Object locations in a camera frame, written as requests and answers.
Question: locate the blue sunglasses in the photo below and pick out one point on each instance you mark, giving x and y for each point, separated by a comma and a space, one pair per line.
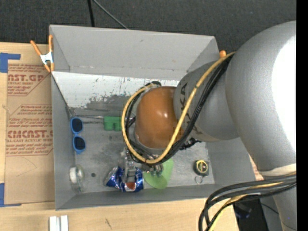
78, 135

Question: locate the grey metal bin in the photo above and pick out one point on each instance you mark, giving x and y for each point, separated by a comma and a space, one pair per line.
101, 138

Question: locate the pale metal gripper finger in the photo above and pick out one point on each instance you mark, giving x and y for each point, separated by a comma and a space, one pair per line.
131, 173
125, 168

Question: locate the black and yellow tape measure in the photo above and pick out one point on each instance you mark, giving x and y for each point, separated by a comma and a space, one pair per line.
201, 166

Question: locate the crushed blue drink can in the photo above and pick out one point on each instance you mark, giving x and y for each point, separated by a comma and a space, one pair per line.
115, 179

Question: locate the green toy brick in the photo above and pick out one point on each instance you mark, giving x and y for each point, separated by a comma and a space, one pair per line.
111, 123

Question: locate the brown cardboard board red print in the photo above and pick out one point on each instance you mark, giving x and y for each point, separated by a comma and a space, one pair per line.
26, 167

